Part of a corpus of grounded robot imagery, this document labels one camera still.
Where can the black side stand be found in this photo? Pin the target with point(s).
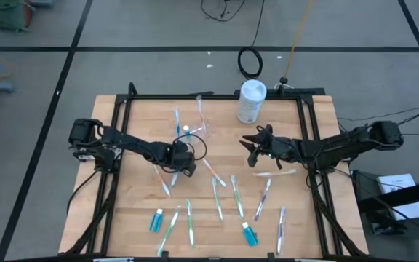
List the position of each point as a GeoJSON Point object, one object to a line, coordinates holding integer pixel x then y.
{"type": "Point", "coordinates": [367, 196]}

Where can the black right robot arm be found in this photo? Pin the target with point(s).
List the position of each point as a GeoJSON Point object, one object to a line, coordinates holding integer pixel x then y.
{"type": "Point", "coordinates": [351, 143]}

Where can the white wipes canister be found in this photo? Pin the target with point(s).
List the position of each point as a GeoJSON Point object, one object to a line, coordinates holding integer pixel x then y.
{"type": "Point", "coordinates": [251, 102]}

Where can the green toothbrush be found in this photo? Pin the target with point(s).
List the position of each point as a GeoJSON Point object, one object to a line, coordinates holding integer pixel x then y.
{"type": "Point", "coordinates": [169, 231]}
{"type": "Point", "coordinates": [190, 222]}
{"type": "Point", "coordinates": [217, 198]}
{"type": "Point", "coordinates": [237, 196]}

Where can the blue mouthwash bottle white cap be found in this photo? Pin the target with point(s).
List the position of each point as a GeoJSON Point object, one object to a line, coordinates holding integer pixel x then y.
{"type": "Point", "coordinates": [250, 236]}
{"type": "Point", "coordinates": [156, 222]}
{"type": "Point", "coordinates": [187, 131]}

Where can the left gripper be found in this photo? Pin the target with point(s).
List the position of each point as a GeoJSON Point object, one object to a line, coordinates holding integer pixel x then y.
{"type": "Point", "coordinates": [180, 158]}

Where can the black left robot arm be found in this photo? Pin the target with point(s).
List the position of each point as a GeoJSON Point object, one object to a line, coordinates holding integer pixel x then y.
{"type": "Point", "coordinates": [136, 145]}

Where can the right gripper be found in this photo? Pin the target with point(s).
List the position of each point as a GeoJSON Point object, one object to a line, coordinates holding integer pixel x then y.
{"type": "Point", "coordinates": [286, 149]}

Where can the white booklet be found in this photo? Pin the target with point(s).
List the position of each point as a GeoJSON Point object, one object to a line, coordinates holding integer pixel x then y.
{"type": "Point", "coordinates": [395, 183]}

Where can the clear acrylic organizer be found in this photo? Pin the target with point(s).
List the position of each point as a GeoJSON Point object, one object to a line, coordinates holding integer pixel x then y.
{"type": "Point", "coordinates": [198, 135]}

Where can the green bag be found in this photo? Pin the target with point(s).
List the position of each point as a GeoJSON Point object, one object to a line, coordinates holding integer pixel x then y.
{"type": "Point", "coordinates": [7, 14]}

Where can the small black tripod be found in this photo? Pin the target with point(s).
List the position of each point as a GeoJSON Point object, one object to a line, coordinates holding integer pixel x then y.
{"type": "Point", "coordinates": [284, 80]}

